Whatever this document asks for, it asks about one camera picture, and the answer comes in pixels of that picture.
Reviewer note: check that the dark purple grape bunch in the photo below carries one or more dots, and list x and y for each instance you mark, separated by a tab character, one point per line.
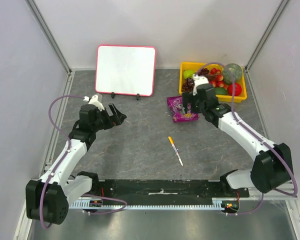
188	84

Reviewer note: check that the orange capped marker pen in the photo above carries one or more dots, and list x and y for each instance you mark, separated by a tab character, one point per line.
175	150

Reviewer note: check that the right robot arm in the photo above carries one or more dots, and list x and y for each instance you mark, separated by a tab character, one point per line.
272	163

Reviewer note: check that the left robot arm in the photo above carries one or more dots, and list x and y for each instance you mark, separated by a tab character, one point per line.
48	199

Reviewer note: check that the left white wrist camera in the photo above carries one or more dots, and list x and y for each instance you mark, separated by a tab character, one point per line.
95	100

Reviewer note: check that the red apple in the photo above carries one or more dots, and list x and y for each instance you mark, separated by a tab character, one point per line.
235	89

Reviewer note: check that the pink framed whiteboard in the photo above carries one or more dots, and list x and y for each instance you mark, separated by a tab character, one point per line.
125	70

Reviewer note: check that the green mango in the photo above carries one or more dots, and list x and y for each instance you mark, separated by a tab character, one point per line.
221	91

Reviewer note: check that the light blue cable duct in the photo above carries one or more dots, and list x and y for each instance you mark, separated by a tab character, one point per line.
98	204

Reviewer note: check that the green netted melon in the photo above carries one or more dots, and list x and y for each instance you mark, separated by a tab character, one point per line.
232	72

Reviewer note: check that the red peach cluster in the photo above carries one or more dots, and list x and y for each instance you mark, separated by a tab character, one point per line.
216	79

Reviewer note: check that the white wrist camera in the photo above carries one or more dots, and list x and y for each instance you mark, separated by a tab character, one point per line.
95	100
198	80

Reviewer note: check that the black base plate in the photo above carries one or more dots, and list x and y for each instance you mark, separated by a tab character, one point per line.
165	192

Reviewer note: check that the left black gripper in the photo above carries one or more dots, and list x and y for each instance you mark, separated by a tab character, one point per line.
117	119

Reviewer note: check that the yellow plastic tray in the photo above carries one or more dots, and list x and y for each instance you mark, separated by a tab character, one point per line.
195	66

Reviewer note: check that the green apple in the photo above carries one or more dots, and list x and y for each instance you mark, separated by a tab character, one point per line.
188	73

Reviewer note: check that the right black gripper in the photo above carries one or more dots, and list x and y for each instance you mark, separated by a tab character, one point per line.
192	102

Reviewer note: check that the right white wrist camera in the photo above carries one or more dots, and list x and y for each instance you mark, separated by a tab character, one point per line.
198	80

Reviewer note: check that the purple snack bag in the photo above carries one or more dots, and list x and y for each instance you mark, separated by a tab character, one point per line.
180	114

